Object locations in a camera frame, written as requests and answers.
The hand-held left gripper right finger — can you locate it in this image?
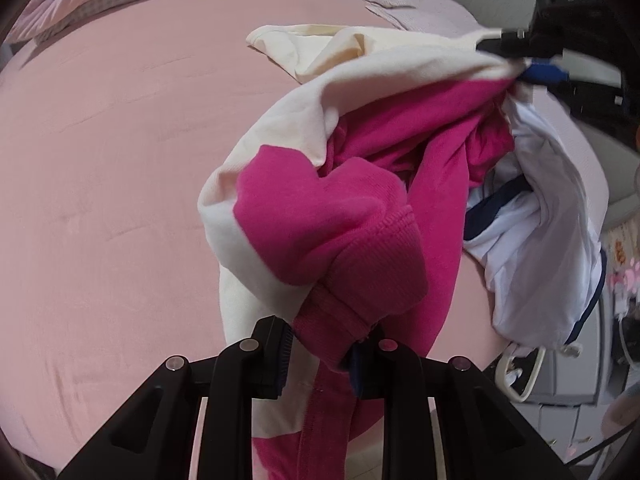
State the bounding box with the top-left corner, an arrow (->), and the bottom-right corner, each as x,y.
345,327 -> 577,480

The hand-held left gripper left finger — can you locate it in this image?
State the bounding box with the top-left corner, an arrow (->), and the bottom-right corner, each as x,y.
57,316 -> 294,480

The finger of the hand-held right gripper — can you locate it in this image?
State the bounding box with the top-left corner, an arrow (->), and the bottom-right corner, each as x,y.
475,29 -> 563,59
517,60 -> 572,87

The cream and pink shirt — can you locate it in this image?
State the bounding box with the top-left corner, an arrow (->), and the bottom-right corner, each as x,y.
197,24 -> 532,480

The white garment with navy trim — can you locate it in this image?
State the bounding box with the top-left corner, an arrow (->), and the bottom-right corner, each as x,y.
462,91 -> 609,357

